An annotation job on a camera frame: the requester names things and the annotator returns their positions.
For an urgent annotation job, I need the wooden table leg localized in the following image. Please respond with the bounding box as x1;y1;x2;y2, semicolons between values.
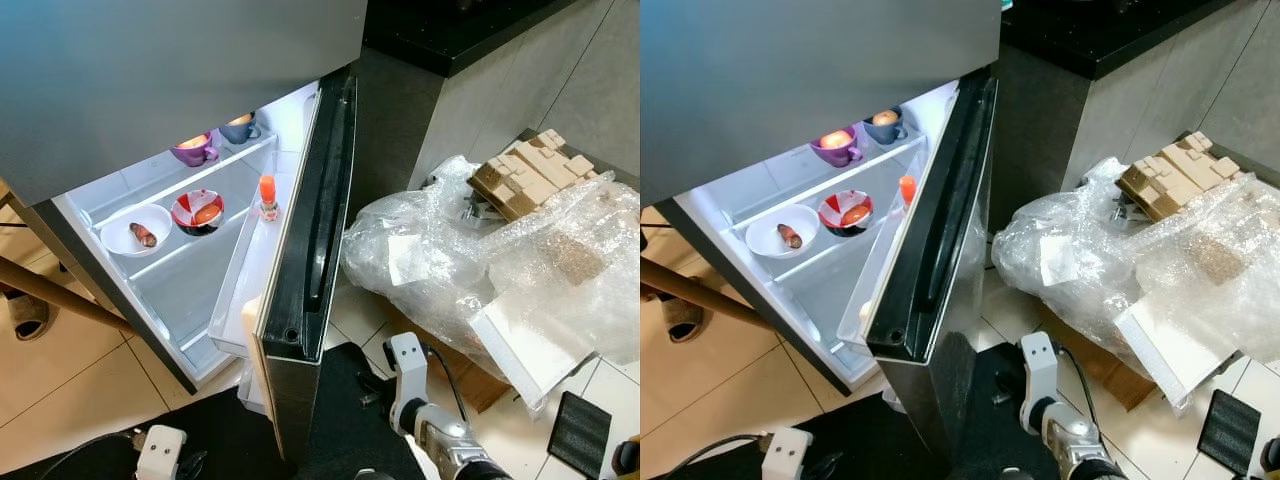
0;255;136;336
640;258;781;333

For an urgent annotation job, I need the cardboard packing insert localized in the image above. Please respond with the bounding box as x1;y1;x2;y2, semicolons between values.
1115;130;1246;223
468;128;599;223

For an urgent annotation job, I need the blue cup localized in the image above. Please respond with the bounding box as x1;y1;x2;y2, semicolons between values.
220;112;261;145
863;108;906;146

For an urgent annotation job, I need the black foot pedal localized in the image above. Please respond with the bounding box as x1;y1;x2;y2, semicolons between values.
1197;390;1263;476
547;392;613;479

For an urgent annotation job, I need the clear plastic bubble wrap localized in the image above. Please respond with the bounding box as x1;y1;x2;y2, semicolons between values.
340;155;641;411
992;155;1280;411

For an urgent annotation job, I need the flat brown cardboard box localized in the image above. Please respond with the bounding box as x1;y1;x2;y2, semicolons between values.
1040;320;1151;413
425;330;511;413

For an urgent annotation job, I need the white foam board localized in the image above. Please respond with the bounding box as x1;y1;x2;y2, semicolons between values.
1113;300;1231;406
468;300;591;401

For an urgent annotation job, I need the purple cup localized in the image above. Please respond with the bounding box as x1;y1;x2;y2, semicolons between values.
810;127;863;168
170;132;219;168

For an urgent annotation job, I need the red and white bowl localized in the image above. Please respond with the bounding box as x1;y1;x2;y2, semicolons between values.
818;190;874;237
171;189;225;237

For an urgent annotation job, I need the grey steel fridge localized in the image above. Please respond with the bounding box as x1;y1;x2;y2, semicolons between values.
640;0;1001;396
0;0;369;396

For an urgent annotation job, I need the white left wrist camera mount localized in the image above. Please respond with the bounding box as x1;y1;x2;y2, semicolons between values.
135;425;188;480
762;428;814;480

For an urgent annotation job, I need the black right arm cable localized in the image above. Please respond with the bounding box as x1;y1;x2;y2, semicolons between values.
1058;345;1101;431
425;343;471;421

